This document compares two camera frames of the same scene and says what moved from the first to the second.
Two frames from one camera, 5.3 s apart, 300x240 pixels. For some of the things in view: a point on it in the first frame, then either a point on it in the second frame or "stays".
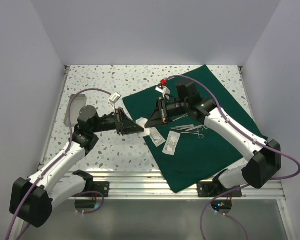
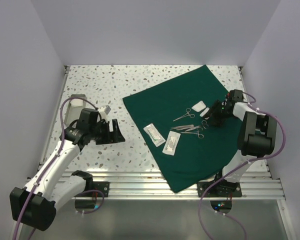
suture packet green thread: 156,137 stays
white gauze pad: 142,121 → 76,102
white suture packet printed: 171,143 stays
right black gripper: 156,118 → 217,121
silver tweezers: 182,127 stays
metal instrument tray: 78,101 stays
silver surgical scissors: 196,127 stays
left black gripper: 124,125 → 114,136
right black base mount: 212,189 stays
